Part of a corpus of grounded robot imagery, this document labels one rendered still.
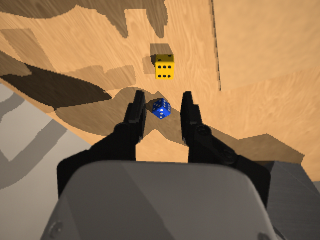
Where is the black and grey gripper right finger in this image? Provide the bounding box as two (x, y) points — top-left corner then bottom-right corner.
(180, 91), (271, 210)

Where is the blue die with white pips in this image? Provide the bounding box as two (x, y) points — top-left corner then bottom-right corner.
(152, 98), (171, 119)

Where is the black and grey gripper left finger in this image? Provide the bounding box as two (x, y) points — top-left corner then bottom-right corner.
(57, 90), (147, 199)

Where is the yellow die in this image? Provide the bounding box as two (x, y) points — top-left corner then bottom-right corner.
(155, 54), (174, 80)

